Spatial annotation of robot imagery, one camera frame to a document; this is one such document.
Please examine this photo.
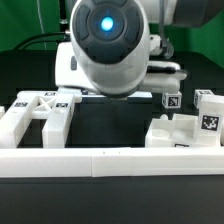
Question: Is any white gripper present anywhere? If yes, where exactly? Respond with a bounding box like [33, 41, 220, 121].
[55, 42, 187, 95]

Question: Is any white chair seat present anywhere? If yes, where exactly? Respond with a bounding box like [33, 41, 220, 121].
[144, 113, 224, 149]

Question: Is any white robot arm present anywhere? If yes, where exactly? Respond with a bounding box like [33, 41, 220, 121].
[55, 0, 224, 98]

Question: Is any white tag plate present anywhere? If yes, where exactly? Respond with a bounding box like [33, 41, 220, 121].
[58, 87, 152, 99]

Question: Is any white tagged cube near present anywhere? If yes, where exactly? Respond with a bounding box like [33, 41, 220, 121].
[162, 92, 182, 109]

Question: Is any white tagged cube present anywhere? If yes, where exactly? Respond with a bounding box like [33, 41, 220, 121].
[162, 92, 182, 109]
[193, 89, 213, 108]

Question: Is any white tagged cube far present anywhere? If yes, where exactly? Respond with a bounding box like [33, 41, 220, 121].
[193, 89, 213, 108]

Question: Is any white U-shaped fence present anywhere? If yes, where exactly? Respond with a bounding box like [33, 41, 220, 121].
[0, 105, 224, 179]

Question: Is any white chair back frame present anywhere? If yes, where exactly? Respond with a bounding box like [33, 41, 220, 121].
[0, 89, 82, 149]

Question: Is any black cable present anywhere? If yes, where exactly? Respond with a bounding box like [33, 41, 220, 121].
[13, 31, 72, 51]

